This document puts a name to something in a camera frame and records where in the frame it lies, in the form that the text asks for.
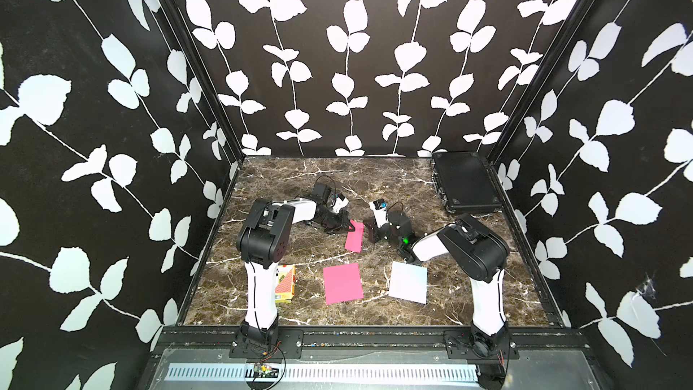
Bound yellow red card box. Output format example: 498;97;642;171
275;265;296;303

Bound pink square paper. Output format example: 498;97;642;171
345;220;365;253
323;263;364;304

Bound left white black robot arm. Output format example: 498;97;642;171
236;182;355;347

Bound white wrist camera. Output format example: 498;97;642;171
369;199;387;228
330;193;349;214

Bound small circuit board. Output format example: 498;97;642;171
249;363;282;381

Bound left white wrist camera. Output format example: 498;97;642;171
330;193;349;214

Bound black carrying case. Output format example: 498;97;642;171
431;152;502;215

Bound white perforated strip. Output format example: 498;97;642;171
164;363;478;386

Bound black front mounting rail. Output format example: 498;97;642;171
153;326;590;363

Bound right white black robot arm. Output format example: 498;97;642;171
364;209;510;339

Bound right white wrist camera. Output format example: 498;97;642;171
369;199;387;228

